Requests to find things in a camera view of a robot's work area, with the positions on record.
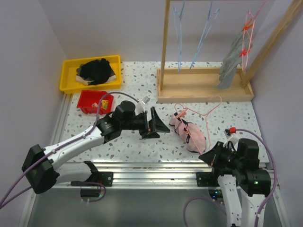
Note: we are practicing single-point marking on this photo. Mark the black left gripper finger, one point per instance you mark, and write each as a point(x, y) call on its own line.
point(150, 135)
point(156, 124)

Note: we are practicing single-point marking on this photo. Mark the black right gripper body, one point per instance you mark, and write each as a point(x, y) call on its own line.
point(227, 157)

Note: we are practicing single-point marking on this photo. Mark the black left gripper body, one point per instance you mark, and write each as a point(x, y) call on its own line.
point(140, 123)

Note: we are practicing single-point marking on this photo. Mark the pink underwear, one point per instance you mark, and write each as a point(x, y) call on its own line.
point(197, 142)

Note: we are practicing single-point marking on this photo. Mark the pink clothes clip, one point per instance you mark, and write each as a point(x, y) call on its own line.
point(181, 114)
point(188, 133)

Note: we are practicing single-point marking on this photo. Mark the pink wire hanger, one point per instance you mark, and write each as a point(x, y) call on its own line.
point(179, 107)

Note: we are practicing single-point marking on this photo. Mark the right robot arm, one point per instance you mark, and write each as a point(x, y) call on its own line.
point(244, 185)

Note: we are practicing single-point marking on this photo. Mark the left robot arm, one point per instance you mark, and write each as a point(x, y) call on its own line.
point(105, 130)

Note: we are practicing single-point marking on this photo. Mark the wooden hanger rack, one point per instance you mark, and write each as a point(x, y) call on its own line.
point(199, 84)

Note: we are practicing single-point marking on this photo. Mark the left blue hanger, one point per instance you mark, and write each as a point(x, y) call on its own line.
point(177, 16)

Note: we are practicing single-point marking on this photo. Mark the blue hanger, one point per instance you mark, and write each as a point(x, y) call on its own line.
point(211, 18)
point(177, 16)

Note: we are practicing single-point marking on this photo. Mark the right blue hanger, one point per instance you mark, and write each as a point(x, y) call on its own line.
point(211, 18)

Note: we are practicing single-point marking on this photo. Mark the clips in red bin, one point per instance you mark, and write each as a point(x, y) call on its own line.
point(104, 104)

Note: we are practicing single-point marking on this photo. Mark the red plastic bin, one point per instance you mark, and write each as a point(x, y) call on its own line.
point(89, 99)

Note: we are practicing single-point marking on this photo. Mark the black garment pile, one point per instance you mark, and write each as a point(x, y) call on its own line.
point(95, 72)

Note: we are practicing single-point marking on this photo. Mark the yellow plastic tray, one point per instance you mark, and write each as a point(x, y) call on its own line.
point(68, 82)

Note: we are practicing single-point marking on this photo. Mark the grey knitted garment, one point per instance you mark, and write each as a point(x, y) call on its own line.
point(230, 63)

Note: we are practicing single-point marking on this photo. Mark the lower red clip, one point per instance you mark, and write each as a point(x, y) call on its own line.
point(244, 52)

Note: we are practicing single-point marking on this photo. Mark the upper orange clip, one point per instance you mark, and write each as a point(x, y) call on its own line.
point(247, 26)

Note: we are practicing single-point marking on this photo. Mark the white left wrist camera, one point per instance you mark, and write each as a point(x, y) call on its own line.
point(141, 105)

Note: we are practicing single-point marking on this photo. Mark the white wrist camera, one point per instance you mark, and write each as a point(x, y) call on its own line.
point(231, 137)
point(141, 105)

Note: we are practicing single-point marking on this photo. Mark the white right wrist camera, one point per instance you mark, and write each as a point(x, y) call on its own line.
point(231, 137)

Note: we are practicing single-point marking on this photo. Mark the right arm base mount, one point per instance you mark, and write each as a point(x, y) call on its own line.
point(206, 179)

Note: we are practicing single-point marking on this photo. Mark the aluminium mounting rail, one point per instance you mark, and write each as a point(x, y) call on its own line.
point(154, 176)

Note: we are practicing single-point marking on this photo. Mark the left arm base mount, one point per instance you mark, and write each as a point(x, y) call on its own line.
point(104, 177)

